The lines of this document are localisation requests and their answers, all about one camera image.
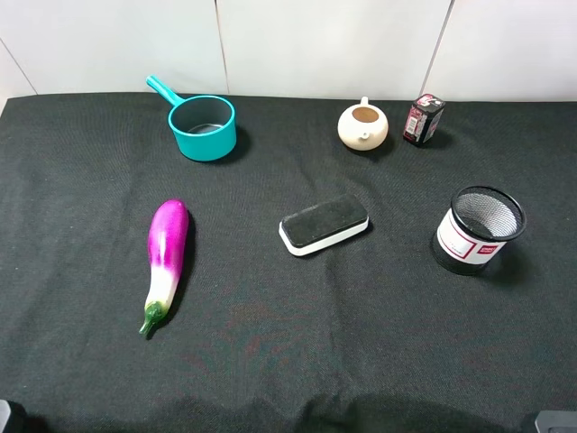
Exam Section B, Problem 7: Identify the small red black tin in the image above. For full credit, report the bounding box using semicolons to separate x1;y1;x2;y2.
403;94;446;146

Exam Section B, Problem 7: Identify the dark right robot base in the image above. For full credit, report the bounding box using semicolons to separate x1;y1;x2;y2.
535;410;577;433

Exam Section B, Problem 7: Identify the black white board eraser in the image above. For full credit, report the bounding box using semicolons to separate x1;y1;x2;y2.
279;194;370;257

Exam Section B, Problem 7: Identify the black table cloth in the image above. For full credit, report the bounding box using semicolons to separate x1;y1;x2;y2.
1;93;576;432

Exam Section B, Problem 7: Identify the cream ceramic teapot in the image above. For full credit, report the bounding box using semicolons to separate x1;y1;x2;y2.
337;97;389;152

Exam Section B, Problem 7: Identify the purple toy eggplant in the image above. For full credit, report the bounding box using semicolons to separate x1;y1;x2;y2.
139;199;189;336

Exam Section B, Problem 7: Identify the teal saucepan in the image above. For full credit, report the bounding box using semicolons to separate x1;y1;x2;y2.
146;75;236;162

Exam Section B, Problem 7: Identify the black mesh pen holder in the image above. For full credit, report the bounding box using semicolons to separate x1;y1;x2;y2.
431;185;527;276

